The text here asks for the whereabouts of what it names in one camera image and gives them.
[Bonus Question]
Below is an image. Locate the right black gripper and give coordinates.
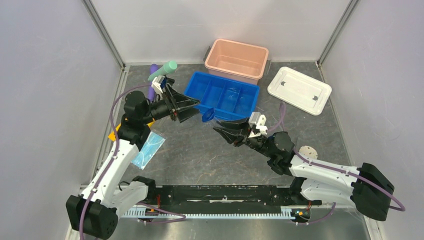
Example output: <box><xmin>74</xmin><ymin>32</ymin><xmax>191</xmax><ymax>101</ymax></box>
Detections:
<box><xmin>213</xmin><ymin>117</ymin><xmax>273</xmax><ymax>159</ymax></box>

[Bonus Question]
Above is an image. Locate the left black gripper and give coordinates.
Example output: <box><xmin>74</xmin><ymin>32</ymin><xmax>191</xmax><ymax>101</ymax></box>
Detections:
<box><xmin>141</xmin><ymin>83</ymin><xmax>201</xmax><ymax>124</ymax></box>

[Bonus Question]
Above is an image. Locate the blue funnel with stem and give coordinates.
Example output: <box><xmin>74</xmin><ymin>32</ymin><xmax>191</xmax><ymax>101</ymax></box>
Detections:
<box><xmin>201</xmin><ymin>107</ymin><xmax>215</xmax><ymax>123</ymax></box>

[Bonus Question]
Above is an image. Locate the yellow test tube rack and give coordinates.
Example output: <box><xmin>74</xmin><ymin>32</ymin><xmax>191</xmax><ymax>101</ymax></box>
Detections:
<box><xmin>108</xmin><ymin>120</ymin><xmax>155</xmax><ymax>141</ymax></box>

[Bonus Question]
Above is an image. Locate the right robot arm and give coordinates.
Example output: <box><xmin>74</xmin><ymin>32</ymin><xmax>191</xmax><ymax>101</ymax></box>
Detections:
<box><xmin>214</xmin><ymin>127</ymin><xmax>395</xmax><ymax>222</ymax></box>

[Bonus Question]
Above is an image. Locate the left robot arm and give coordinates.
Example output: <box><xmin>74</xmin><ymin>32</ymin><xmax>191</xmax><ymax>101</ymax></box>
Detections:
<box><xmin>66</xmin><ymin>83</ymin><xmax>200</xmax><ymax>240</ymax></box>

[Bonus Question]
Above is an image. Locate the purple foam cylinder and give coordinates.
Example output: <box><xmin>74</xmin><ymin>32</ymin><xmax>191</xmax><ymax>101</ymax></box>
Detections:
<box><xmin>148</xmin><ymin>63</ymin><xmax>160</xmax><ymax>103</ymax></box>

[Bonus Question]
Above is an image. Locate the blue divided plastic tray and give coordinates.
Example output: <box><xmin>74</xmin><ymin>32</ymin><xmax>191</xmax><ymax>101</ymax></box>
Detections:
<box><xmin>184</xmin><ymin>71</ymin><xmax>260</xmax><ymax>121</ymax></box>

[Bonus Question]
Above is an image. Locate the green foam cylinder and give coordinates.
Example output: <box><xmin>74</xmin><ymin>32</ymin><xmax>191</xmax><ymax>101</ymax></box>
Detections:
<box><xmin>148</xmin><ymin>60</ymin><xmax>178</xmax><ymax>82</ymax></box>

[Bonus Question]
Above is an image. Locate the blue face mask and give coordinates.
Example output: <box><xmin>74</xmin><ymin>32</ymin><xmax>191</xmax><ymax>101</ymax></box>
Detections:
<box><xmin>131</xmin><ymin>132</ymin><xmax>165</xmax><ymax>170</ymax></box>

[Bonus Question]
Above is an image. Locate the pink plastic bin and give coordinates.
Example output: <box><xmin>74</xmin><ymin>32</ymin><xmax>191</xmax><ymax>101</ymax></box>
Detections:
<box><xmin>204</xmin><ymin>38</ymin><xmax>269</xmax><ymax>85</ymax></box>

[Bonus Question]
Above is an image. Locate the white plastic lid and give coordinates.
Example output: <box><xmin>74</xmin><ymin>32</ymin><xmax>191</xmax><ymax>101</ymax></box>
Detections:
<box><xmin>267</xmin><ymin>66</ymin><xmax>332</xmax><ymax>116</ymax></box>

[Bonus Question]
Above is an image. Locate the white round disc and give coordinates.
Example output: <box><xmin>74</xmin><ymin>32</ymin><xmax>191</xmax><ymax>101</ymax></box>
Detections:
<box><xmin>298</xmin><ymin>145</ymin><xmax>318</xmax><ymax>159</ymax></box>

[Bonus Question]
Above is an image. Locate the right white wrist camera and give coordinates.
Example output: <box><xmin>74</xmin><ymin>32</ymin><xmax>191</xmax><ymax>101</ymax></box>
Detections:
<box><xmin>248</xmin><ymin>111</ymin><xmax>268</xmax><ymax>138</ymax></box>

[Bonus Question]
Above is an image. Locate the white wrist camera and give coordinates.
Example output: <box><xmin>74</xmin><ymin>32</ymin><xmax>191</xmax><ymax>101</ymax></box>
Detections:
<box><xmin>248</xmin><ymin>111</ymin><xmax>268</xmax><ymax>138</ymax></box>
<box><xmin>151</xmin><ymin>75</ymin><xmax>166</xmax><ymax>95</ymax></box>

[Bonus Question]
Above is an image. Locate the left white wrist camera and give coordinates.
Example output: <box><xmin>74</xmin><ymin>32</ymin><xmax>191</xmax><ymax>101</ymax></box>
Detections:
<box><xmin>151</xmin><ymin>75</ymin><xmax>166</xmax><ymax>95</ymax></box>

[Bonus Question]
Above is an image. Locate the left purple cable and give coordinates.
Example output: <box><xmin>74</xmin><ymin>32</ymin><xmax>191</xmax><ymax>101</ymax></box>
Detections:
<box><xmin>78</xmin><ymin>84</ymin><xmax>187</xmax><ymax>240</ymax></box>

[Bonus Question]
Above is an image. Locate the purple cable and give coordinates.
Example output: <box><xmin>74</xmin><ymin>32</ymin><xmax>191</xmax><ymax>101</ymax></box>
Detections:
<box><xmin>78</xmin><ymin>84</ymin><xmax>187</xmax><ymax>240</ymax></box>
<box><xmin>266</xmin><ymin>101</ymin><xmax>406</xmax><ymax>227</ymax></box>

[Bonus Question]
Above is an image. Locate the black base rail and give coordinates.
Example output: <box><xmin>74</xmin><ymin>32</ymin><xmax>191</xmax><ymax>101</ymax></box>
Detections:
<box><xmin>143</xmin><ymin>185</ymin><xmax>322</xmax><ymax>214</ymax></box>

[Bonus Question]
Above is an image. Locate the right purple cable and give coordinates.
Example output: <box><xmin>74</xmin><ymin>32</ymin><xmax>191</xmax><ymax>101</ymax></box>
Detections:
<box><xmin>266</xmin><ymin>101</ymin><xmax>406</xmax><ymax>227</ymax></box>

